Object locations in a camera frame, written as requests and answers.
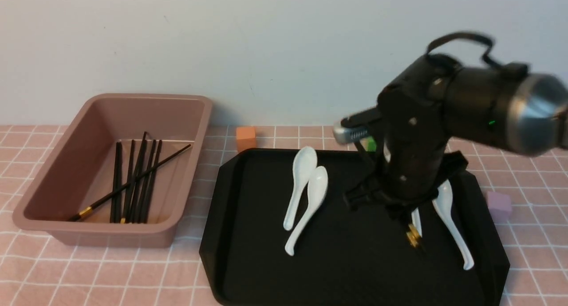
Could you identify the green cube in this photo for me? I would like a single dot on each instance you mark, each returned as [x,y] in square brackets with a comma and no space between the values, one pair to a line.
[371,145]

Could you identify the brown plastic bin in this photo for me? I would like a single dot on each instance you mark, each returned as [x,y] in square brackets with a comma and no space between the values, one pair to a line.
[80,169]

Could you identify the diagonal black chopstick in bin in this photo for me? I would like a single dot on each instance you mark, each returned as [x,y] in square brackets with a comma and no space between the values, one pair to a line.
[88,210]

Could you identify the white spoon middle right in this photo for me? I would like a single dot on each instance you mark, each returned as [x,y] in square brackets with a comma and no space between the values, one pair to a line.
[415,215]

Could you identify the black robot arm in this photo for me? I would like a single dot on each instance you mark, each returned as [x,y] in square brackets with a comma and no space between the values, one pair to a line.
[504,107]

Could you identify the black plastic tray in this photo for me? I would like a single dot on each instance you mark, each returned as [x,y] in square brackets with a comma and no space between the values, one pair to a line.
[343,258]

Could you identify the orange cube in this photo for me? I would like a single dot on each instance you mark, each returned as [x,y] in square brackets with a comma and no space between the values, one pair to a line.
[245,138]

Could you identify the white spoon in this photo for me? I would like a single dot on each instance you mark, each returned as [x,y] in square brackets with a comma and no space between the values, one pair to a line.
[304,163]
[415,215]
[316,191]
[443,206]

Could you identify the pink cube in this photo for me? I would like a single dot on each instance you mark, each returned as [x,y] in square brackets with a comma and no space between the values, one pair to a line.
[499,205]

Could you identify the white spoon upper left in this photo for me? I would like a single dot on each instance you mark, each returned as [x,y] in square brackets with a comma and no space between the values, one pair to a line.
[304,163]

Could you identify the white spoon far right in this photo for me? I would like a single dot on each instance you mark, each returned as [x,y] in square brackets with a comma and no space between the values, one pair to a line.
[443,206]

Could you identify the white spoon lower left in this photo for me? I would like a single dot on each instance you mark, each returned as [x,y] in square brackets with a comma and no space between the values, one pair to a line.
[316,191]

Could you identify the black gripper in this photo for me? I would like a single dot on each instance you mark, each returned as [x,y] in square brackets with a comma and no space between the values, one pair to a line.
[410,121]

